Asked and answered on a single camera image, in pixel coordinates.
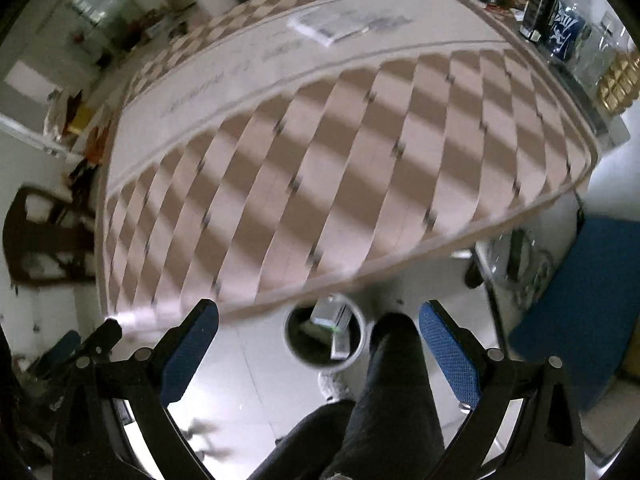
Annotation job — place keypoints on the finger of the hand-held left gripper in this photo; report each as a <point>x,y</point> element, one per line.
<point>105,335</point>
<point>59,352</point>

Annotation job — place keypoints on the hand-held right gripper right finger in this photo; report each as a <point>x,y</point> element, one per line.
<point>447,355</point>

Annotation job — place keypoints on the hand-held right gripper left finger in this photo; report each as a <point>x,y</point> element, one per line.
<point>190,355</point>

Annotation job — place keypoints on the long white carton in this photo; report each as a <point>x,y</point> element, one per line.
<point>342,332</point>

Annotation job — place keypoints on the round white waste bin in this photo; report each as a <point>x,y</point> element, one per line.
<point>325,335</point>

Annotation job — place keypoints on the white packet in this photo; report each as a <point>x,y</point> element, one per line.
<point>327,24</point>

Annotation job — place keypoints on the person's dark trousers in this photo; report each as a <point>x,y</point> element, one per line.
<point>380,410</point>

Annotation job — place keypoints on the dark wooden chair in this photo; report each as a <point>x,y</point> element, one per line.
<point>45,240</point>

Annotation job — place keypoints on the grey fuzzy slipper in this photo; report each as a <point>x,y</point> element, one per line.
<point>332,386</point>

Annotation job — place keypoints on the blue stool seat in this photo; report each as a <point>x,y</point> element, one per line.
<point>575,310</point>

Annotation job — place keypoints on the orange cardboard box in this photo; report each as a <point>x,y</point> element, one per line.
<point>95,144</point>

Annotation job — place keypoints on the brown checkered tablecloth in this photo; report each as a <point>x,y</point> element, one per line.
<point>350,160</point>

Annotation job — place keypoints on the yellow bag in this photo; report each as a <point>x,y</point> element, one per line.
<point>80,117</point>

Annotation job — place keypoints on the gold foil sweets tray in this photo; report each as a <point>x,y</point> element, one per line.
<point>622,85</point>

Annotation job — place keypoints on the clear plastic bottle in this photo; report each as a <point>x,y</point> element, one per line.
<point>600,50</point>

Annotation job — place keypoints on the blue label water bottle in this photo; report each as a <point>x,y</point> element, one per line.
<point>567,30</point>

